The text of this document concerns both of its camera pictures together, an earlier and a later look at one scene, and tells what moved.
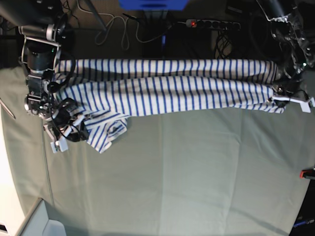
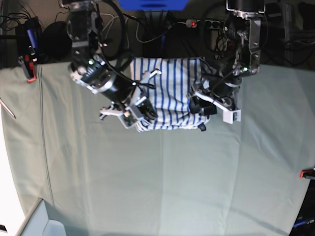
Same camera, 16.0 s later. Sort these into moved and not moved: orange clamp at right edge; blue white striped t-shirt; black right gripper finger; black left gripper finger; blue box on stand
Moved: black right gripper finger; blue white striped t-shirt; black left gripper finger
Not moved: orange clamp at right edge; blue box on stand
